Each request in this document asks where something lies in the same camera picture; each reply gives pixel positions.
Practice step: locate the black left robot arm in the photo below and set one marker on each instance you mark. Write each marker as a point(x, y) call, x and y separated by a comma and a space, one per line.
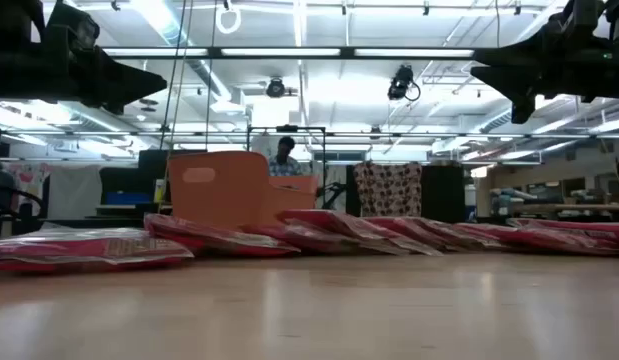
point(1, 200)

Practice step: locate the pink printed cloth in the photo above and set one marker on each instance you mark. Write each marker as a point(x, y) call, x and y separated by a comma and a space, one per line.
point(29, 175)

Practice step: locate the orange plastic basket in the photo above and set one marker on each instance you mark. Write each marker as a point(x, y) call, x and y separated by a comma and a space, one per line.
point(224, 200)

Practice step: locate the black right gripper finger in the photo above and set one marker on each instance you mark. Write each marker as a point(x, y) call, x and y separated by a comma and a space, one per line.
point(524, 52)
point(519, 82)

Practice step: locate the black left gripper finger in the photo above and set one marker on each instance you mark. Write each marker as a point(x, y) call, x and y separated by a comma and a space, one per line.
point(131, 82)

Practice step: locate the round black ceiling fixture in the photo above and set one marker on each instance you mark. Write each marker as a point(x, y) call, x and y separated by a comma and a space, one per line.
point(275, 88)

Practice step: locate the blue box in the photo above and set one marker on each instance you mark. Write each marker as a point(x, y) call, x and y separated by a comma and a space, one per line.
point(129, 199)

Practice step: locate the person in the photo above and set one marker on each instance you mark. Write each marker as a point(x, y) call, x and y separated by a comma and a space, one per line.
point(285, 165)

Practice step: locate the black divider panel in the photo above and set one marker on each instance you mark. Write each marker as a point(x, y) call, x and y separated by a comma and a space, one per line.
point(441, 195)

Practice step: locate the red popcorn bag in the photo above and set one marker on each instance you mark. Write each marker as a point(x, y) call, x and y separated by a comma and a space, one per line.
point(419, 230)
point(339, 222)
point(529, 241)
point(589, 227)
point(89, 250)
point(309, 241)
point(204, 237)

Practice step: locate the brown circle patterned cloth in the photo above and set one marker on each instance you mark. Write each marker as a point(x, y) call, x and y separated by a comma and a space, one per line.
point(389, 190)

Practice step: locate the white hanging cloth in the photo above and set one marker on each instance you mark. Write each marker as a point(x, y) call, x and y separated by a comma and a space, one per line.
point(74, 192)

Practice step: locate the black overhead camera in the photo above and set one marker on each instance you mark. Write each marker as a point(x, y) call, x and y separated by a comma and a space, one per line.
point(400, 82)

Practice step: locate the wooden workbench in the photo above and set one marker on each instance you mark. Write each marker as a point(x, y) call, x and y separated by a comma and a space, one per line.
point(564, 206)

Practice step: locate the white LED light bar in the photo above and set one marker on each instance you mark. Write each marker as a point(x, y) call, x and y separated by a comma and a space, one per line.
point(279, 52)

